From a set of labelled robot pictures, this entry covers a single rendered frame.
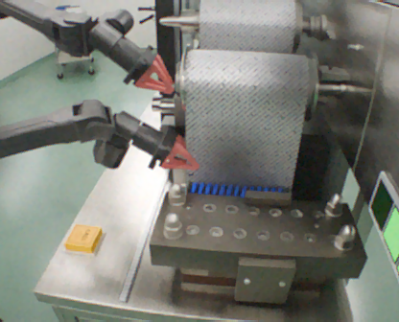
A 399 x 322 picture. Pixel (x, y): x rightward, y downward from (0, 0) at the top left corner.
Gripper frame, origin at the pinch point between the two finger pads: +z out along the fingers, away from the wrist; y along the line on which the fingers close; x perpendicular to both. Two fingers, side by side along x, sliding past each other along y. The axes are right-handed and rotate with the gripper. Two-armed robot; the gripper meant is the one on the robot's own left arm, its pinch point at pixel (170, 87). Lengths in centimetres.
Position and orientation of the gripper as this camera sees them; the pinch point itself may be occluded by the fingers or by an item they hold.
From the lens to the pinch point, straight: 72.7
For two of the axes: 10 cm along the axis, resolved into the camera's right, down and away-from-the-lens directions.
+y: -0.5, 5.9, -8.1
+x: 6.5, -5.9, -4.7
